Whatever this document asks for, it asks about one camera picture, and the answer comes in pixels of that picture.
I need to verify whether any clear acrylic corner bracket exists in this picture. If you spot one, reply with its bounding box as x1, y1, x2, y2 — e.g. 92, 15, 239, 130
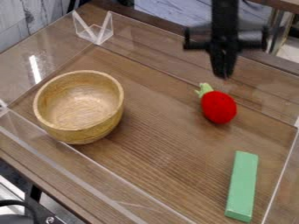
71, 11, 114, 46

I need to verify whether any clear acrylic tray wall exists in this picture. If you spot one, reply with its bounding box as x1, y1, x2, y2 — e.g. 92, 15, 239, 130
0, 101, 195, 224

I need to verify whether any black cable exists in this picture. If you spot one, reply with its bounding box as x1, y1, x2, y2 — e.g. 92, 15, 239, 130
0, 198, 68, 224

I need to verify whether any wooden bowl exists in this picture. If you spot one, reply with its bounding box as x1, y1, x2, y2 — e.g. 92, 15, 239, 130
32, 70, 124, 144

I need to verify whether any green rectangular block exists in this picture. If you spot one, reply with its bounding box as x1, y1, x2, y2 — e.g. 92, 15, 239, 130
225, 150, 259, 223

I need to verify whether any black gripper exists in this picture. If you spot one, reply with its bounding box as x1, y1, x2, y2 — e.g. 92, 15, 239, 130
183, 26, 269, 78

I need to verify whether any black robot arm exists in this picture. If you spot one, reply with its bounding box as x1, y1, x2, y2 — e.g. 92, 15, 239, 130
182, 0, 270, 80

